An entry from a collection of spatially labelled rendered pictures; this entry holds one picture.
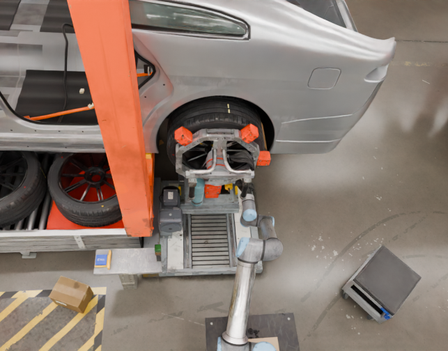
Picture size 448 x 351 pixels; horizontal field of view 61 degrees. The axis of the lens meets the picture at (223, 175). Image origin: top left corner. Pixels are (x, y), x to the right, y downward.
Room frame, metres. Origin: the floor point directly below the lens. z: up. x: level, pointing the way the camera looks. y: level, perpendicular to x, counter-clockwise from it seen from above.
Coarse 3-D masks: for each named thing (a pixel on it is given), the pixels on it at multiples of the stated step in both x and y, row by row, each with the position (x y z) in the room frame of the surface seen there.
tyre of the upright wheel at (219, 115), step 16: (208, 96) 1.74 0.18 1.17; (224, 96) 1.76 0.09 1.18; (176, 112) 1.68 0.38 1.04; (192, 112) 1.62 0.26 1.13; (208, 112) 1.60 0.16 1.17; (224, 112) 1.62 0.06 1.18; (240, 112) 1.67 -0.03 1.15; (256, 112) 1.80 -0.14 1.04; (176, 128) 1.54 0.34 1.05; (192, 128) 1.52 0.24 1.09; (240, 128) 1.59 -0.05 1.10
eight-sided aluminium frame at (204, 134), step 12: (204, 132) 1.48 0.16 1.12; (216, 132) 1.52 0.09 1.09; (228, 132) 1.53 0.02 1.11; (240, 132) 1.55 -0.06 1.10; (180, 144) 1.46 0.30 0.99; (192, 144) 1.44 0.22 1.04; (240, 144) 1.51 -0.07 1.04; (252, 144) 1.57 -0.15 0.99; (180, 156) 1.42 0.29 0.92; (252, 156) 1.53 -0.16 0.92; (180, 168) 1.42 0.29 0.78; (240, 168) 1.57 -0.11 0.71; (204, 180) 1.47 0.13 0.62; (228, 180) 1.50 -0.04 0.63
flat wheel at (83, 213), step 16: (64, 160) 1.49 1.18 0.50; (80, 160) 1.58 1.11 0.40; (96, 160) 1.65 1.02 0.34; (48, 176) 1.33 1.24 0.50; (64, 176) 1.38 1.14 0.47; (80, 176) 1.40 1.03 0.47; (64, 192) 1.23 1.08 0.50; (64, 208) 1.12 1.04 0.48; (80, 208) 1.13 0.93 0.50; (96, 208) 1.15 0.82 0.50; (112, 208) 1.18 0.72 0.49; (80, 224) 1.10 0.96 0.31; (96, 224) 1.12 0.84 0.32
